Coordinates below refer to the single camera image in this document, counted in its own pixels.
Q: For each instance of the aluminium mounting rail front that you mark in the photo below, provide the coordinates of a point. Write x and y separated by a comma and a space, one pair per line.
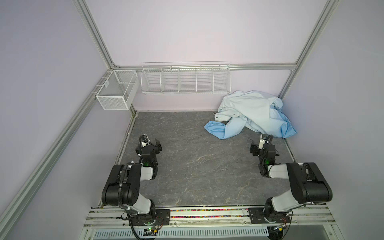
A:
234, 216

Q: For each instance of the light blue jacket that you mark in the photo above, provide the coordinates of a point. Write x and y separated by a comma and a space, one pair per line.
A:
258, 111

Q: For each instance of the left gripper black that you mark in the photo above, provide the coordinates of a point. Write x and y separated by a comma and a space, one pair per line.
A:
151, 147

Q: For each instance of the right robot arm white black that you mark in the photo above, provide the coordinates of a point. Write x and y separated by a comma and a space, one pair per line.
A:
308, 186

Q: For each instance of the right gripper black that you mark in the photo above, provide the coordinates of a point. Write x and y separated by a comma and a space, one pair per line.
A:
263, 148

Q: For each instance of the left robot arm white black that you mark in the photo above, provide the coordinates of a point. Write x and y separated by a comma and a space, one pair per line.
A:
122, 188

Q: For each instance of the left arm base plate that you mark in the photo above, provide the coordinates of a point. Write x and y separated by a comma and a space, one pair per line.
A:
161, 217

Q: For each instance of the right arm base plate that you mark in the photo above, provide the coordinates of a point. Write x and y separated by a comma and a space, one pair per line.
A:
259, 216

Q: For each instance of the white vent grille strip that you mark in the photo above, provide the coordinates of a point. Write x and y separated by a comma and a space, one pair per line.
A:
183, 233

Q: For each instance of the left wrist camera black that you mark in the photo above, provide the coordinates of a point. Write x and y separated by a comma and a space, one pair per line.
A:
143, 141

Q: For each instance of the small green circuit board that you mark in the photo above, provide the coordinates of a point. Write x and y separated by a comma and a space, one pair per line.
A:
150, 232

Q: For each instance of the white wire shelf basket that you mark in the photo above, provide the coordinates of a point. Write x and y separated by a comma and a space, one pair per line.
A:
186, 78

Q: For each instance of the white mesh box basket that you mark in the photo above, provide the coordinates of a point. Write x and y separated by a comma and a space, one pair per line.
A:
118, 90

